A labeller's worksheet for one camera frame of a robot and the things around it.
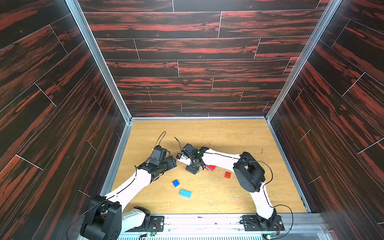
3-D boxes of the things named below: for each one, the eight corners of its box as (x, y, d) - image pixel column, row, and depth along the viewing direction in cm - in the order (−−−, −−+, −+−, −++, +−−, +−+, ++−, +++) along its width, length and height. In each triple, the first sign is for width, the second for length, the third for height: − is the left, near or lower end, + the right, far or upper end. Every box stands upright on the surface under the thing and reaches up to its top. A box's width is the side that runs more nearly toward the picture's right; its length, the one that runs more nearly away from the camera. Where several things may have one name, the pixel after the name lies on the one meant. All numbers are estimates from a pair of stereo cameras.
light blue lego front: (178, 194, 85) (178, 193, 83) (180, 189, 87) (180, 188, 85) (190, 198, 84) (190, 197, 82) (192, 193, 86) (192, 192, 84)
